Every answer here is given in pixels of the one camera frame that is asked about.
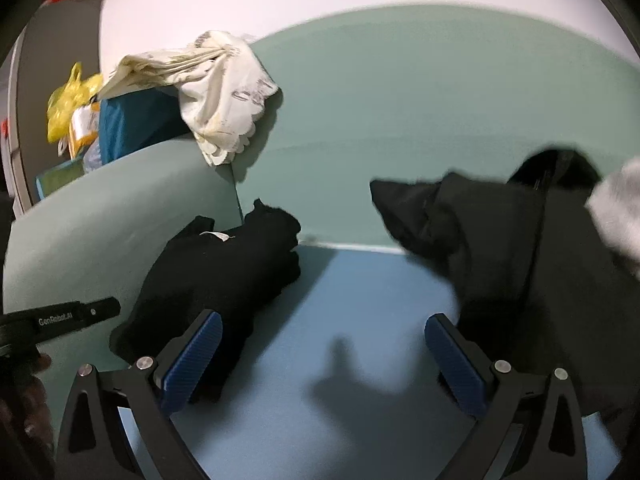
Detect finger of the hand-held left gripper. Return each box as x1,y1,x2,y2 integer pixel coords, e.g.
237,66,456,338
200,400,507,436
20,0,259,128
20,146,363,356
80,296,122,326

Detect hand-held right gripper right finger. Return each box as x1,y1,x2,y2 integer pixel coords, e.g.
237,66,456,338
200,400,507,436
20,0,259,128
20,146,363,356
424,312,587,480

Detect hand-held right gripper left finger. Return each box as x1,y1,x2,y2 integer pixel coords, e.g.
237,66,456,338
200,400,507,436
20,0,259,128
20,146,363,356
54,309,224,480

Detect black knit sweater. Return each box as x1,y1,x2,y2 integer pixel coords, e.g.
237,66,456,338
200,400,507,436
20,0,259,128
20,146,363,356
109,199,302,403

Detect black smooth trousers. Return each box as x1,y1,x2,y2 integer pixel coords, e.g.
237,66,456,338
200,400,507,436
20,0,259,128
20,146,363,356
369,147,640,441

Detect grey sweater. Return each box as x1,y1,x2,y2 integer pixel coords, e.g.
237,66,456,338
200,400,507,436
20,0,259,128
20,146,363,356
584,156,640,278

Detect person's left hand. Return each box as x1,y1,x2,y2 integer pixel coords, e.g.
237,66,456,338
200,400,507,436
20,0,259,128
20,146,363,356
27,351,54,376

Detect green box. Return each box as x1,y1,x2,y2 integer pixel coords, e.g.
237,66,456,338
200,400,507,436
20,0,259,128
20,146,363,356
35,159,87,202

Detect orange snack package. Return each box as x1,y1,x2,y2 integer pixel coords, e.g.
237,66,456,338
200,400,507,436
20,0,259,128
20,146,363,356
69,105,101,158

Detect teal box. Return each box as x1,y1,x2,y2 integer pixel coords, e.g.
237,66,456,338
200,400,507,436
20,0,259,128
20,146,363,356
97,85,196,166

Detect yellow plastic bag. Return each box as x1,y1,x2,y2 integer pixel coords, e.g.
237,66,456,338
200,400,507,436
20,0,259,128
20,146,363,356
46,62,104,143

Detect cream printed cloth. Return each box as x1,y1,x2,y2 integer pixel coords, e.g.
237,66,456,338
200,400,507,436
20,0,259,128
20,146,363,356
100,30,281,167

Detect green sofa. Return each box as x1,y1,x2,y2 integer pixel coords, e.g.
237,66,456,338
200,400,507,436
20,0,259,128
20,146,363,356
0,0,640,441

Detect grey door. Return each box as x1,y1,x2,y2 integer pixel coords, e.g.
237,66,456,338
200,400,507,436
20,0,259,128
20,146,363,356
12,0,103,208

